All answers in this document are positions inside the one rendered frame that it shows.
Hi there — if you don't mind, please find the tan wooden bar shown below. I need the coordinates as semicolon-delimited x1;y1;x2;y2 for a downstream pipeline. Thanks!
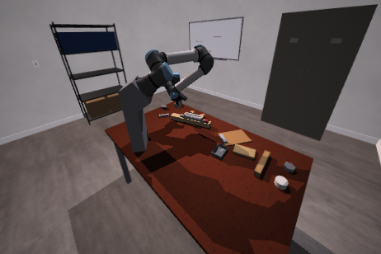
253;150;270;177

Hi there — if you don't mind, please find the tan flat board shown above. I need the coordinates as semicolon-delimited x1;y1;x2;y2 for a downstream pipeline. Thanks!
218;129;251;146

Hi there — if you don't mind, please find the light brown wooden board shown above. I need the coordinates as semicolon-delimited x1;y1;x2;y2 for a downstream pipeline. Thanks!
233;144;256;160

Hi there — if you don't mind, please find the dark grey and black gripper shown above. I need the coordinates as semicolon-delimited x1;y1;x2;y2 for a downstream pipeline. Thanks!
172;97;182;110

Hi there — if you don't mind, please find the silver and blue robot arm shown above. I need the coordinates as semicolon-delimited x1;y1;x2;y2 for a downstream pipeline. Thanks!
136;45;214;101

